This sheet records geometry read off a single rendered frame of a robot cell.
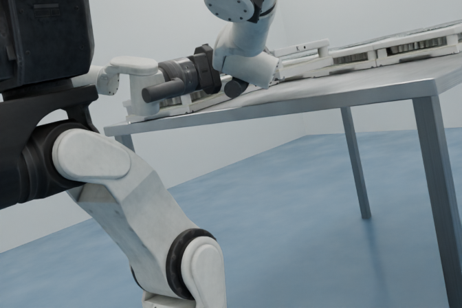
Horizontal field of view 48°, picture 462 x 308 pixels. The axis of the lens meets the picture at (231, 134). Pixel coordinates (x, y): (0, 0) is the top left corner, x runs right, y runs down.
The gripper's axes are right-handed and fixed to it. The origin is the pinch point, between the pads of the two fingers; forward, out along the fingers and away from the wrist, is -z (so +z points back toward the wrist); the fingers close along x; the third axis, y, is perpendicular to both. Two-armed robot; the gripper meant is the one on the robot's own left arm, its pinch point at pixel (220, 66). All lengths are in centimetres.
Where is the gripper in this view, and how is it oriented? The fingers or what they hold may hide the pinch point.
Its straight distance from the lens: 134.6
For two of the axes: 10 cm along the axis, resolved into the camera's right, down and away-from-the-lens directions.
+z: -7.4, 2.7, -6.2
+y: 6.3, -0.4, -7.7
